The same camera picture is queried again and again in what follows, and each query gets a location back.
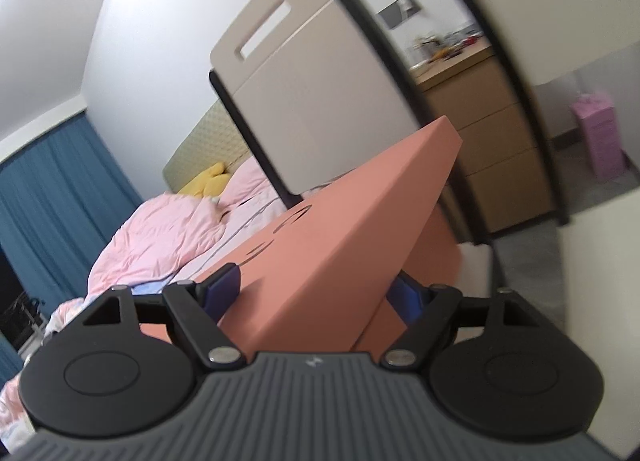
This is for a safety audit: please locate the white desktop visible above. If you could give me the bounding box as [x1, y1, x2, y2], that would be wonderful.
[560, 188, 640, 459]

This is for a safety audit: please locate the wooden nightstand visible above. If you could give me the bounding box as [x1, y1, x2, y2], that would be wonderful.
[412, 36, 557, 234]

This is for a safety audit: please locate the grey wall socket plate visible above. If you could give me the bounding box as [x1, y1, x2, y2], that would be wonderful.
[377, 0, 421, 30]

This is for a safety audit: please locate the yellow plush toy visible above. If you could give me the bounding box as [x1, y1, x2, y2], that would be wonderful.
[177, 162, 231, 198]

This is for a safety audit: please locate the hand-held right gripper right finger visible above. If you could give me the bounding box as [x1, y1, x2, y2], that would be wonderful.
[379, 277, 541, 371]

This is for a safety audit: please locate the beige chair with black frame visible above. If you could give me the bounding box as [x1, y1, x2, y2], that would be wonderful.
[415, 0, 640, 226]
[209, 0, 496, 247]

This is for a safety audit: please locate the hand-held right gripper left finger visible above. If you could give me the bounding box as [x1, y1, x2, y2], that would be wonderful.
[82, 263, 247, 372]

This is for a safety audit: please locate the orange box lid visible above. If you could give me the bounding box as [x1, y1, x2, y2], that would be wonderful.
[140, 116, 463, 354]

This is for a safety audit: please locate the dark metal rack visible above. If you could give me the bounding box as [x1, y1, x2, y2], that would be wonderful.
[0, 291, 47, 357]

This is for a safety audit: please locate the blue curtain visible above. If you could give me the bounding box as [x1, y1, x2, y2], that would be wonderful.
[0, 111, 146, 382]

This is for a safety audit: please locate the small pink box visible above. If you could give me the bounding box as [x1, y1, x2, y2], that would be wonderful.
[570, 93, 628, 184]

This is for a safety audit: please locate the beige quilted bed headboard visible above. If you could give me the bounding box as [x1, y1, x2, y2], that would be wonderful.
[162, 101, 251, 194]

